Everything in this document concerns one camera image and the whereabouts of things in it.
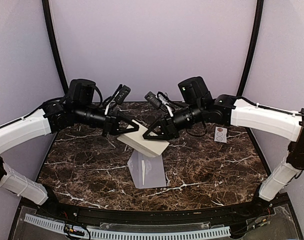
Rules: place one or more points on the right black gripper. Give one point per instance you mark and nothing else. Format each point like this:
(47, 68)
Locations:
(172, 131)

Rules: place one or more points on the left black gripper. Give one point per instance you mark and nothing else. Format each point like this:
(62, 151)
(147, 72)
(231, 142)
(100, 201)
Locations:
(112, 124)

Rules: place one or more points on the beige decorated letter paper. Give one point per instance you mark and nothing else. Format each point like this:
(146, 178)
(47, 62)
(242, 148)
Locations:
(143, 168)

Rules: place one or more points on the grey envelope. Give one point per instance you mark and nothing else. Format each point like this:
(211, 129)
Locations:
(154, 171)

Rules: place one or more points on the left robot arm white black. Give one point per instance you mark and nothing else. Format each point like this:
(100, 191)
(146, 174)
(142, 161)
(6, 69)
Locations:
(54, 115)

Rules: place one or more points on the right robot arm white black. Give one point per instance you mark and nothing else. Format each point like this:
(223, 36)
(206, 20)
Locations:
(238, 111)

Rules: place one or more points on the white sticker sheet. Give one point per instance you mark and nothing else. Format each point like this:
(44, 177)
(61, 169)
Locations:
(220, 134)

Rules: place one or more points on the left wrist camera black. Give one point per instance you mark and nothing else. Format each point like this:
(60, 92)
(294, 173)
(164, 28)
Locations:
(122, 94)

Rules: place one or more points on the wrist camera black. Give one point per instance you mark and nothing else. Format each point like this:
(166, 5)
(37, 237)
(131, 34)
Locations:
(122, 94)
(153, 100)

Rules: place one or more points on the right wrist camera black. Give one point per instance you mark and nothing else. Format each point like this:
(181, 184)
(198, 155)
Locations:
(153, 100)

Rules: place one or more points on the black front table rail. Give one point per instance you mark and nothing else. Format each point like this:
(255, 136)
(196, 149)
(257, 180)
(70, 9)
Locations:
(95, 216)

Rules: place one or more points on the white slotted cable duct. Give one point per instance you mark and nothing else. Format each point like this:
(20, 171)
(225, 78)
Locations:
(130, 232)

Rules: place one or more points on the left black frame post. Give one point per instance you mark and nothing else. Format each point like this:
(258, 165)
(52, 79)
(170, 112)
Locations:
(49, 23)

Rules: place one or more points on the black frame post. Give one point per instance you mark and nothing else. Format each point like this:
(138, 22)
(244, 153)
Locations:
(49, 23)
(251, 47)

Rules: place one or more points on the right black frame post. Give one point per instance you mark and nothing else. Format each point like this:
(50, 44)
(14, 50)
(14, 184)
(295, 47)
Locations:
(251, 47)

